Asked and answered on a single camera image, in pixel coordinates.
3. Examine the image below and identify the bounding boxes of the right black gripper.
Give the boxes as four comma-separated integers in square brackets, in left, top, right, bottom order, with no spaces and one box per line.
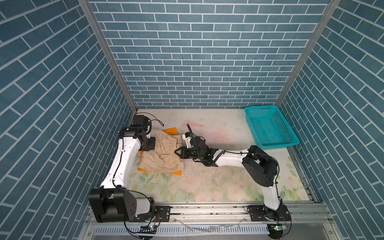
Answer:
[173,145,204,160]

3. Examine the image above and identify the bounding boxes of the beige shorts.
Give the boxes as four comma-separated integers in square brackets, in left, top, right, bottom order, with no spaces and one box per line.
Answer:
[138,129,185,174]

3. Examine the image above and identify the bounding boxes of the orange shorts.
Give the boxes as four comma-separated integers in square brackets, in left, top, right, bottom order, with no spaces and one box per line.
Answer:
[137,127,183,176]

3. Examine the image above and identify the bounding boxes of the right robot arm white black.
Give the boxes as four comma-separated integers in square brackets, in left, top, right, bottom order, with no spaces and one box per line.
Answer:
[175,135,292,222]

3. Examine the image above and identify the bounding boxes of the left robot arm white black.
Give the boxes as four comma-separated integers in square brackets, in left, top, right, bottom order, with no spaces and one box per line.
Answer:
[89,115,156,223]

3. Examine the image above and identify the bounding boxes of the teal plastic basket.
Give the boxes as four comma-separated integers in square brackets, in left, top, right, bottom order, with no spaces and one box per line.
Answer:
[245,106,300,150]

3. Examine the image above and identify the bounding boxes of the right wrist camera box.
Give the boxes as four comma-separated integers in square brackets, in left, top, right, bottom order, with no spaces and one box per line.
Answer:
[182,132,192,149]

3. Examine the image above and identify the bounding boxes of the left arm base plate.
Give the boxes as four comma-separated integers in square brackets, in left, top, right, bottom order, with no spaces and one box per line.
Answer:
[132,206,171,223]

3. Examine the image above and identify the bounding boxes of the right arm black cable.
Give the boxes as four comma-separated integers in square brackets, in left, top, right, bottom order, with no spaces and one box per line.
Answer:
[185,123,292,238]

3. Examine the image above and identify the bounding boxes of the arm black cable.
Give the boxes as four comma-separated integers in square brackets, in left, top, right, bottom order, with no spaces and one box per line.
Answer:
[111,112,165,239]
[185,123,292,238]

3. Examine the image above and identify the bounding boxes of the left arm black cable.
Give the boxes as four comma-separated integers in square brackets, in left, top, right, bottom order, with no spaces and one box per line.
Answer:
[111,112,165,239]

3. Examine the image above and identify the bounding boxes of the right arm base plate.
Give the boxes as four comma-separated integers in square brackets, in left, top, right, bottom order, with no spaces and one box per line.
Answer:
[247,204,292,222]

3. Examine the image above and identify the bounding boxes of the white vented cable duct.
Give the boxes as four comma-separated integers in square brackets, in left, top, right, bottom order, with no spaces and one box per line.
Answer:
[93,224,270,237]

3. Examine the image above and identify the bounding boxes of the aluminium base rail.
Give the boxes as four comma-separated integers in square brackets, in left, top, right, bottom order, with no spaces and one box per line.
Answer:
[79,202,342,240]

